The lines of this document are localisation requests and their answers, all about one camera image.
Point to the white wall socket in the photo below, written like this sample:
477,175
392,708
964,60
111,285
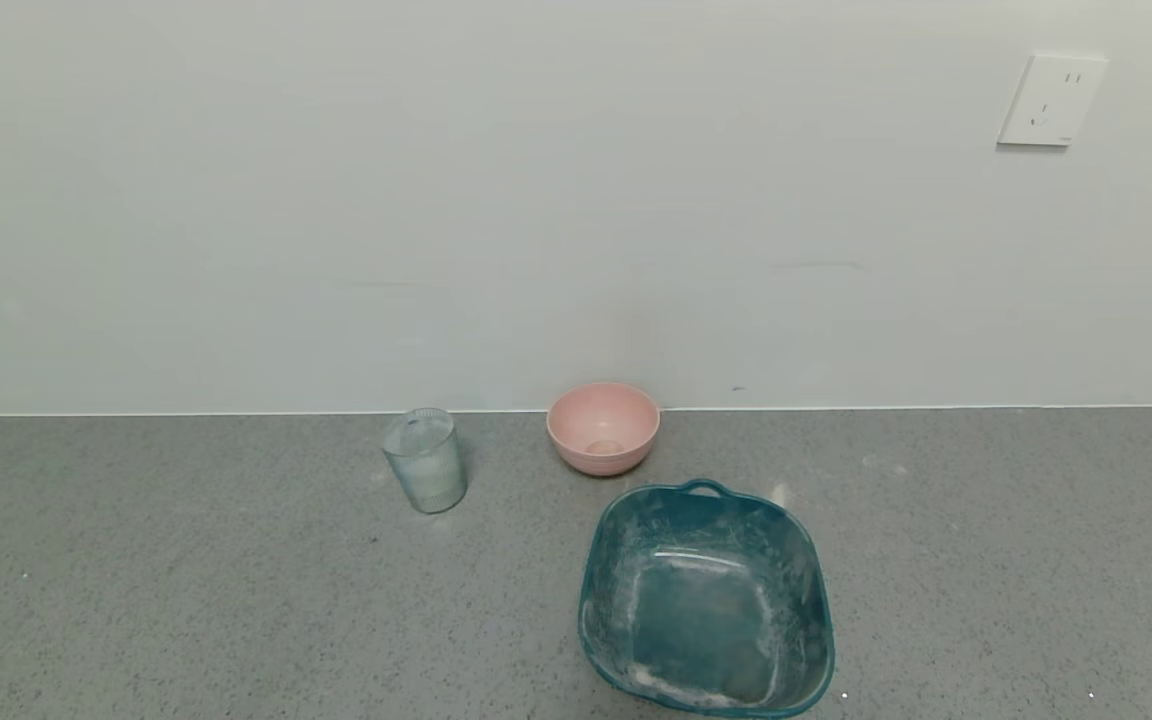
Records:
1051,100

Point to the pink bowl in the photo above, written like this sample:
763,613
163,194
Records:
603,425

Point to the teal plastic basin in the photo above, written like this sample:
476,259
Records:
706,610

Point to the ribbed clear glass cup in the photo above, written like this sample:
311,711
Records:
426,470

